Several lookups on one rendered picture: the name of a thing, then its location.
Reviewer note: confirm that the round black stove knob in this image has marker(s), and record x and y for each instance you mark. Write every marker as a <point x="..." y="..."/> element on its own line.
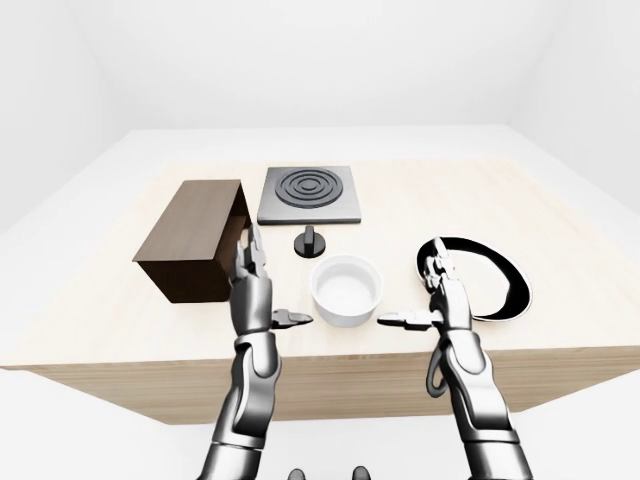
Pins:
<point x="310" y="243"/>

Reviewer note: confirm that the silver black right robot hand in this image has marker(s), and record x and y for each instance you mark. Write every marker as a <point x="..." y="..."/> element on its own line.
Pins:
<point x="450" y="300"/>

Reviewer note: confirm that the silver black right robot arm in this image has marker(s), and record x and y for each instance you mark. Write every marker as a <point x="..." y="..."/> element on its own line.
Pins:
<point x="475" y="400"/>

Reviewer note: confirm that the dark brown wooden cabinet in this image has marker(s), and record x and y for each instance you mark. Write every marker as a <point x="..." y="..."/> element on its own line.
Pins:
<point x="192" y="240"/>

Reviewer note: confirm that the flat dark stove plate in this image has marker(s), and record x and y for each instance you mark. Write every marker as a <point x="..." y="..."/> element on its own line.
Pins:
<point x="310" y="195"/>

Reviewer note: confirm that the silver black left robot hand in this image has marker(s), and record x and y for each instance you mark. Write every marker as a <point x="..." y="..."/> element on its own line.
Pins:
<point x="251" y="295"/>

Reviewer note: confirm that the small dark rounded shape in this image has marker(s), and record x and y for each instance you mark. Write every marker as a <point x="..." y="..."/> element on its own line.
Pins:
<point x="296" y="473"/>
<point x="360" y="472"/>

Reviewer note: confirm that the white plate with black rim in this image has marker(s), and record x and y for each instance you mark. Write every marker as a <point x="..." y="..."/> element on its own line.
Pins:
<point x="505" y="280"/>

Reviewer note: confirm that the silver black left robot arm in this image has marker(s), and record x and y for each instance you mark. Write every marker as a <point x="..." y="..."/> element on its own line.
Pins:
<point x="245" y="405"/>

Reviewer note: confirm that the white round bowl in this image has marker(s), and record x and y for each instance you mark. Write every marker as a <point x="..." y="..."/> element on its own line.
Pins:
<point x="347" y="289"/>

